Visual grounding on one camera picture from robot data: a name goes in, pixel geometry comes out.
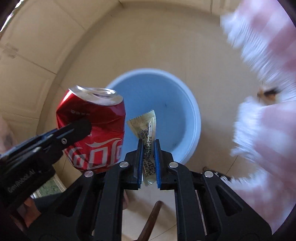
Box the light blue trash bin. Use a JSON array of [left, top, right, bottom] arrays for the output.
[[107, 68, 201, 165]]

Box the dark wooden chair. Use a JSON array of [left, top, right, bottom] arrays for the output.
[[137, 200, 163, 241]]

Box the crushed red cola can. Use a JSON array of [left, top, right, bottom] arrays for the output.
[[56, 85, 126, 173]]

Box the pink checkered tablecloth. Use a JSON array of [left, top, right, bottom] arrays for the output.
[[221, 1, 295, 232]]

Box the yellow snack wrapper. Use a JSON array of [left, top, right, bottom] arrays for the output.
[[127, 110, 157, 186]]

